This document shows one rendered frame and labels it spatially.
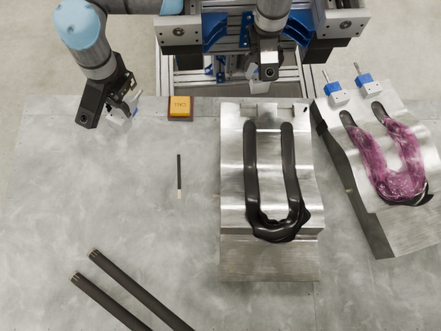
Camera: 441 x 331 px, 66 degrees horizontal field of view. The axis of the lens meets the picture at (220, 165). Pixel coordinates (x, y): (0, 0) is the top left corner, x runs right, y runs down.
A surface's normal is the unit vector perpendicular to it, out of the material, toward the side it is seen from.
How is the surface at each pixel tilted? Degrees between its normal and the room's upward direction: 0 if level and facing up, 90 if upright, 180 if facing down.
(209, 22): 0
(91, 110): 32
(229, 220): 7
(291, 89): 0
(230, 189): 28
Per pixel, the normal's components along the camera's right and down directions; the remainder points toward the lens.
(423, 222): 0.02, -0.33
